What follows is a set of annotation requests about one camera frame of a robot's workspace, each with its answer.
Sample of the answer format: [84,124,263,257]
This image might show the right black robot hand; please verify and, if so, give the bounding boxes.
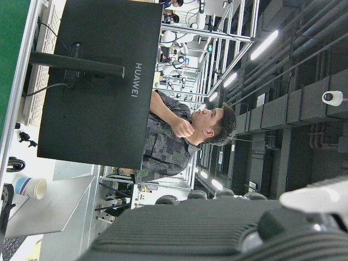
[78,176,348,261]

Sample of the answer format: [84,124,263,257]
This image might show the person in patterned shirt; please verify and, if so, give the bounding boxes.
[119,89,237,184]

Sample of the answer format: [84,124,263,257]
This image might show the silver laptop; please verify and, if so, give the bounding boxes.
[4,175,96,239]

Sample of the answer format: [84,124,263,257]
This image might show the black Huawei monitor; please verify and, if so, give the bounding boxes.
[36,0,164,171]

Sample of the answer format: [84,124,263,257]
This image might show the paper cup blue stripes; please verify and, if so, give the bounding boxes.
[12,175,47,201]

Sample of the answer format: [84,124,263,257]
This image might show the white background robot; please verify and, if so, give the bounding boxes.
[160,29,196,46]

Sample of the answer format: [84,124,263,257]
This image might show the white keyboard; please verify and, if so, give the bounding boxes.
[23,0,59,127]

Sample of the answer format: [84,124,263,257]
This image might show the aluminium workcell racks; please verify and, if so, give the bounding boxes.
[160,0,259,101]

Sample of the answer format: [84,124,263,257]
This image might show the black monitor stand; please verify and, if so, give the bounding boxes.
[28,50,126,79]

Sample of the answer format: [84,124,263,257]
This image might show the green conveyor belt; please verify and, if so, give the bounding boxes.
[0,0,32,142]

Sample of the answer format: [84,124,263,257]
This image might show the black round mount part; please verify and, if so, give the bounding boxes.
[0,183,16,237]

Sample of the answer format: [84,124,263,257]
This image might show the black coiled cable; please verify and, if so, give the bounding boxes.
[5,156,27,173]

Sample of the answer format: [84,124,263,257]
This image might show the white security camera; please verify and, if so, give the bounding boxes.
[321,90,345,107]

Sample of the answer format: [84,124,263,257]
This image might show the black monitor cable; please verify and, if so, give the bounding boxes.
[21,83,71,97]

